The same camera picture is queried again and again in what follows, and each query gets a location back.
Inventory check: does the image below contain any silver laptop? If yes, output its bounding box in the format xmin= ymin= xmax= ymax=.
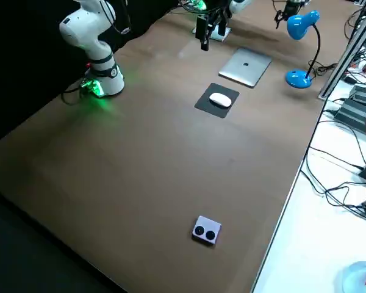
xmin=218 ymin=47 xmax=273 ymax=89

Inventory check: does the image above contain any aluminium frame post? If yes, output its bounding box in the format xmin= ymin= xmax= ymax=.
xmin=318 ymin=18 xmax=366 ymax=100

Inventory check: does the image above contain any grey power brick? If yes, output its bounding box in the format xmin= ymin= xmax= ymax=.
xmin=349 ymin=84 xmax=366 ymax=104
xmin=334 ymin=96 xmax=366 ymax=139

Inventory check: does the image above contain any lilac box with black discs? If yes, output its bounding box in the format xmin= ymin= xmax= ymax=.
xmin=190 ymin=215 xmax=223 ymax=245

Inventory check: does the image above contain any flat silver box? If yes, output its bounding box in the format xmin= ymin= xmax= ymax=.
xmin=192 ymin=26 xmax=232 ymax=42

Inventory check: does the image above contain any blue desk lamp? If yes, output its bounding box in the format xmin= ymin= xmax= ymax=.
xmin=285 ymin=10 xmax=321 ymax=89

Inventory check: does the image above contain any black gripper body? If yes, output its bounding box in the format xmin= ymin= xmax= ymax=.
xmin=282 ymin=0 xmax=306 ymax=16
xmin=205 ymin=0 xmax=233 ymax=16

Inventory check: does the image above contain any black mouse pad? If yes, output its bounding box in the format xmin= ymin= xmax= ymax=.
xmin=194 ymin=82 xmax=240 ymax=119

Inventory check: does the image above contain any white computer mouse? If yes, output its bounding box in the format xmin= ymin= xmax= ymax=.
xmin=209 ymin=92 xmax=232 ymax=108

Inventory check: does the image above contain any clear blue bowl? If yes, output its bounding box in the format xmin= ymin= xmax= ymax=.
xmin=342 ymin=261 xmax=366 ymax=293

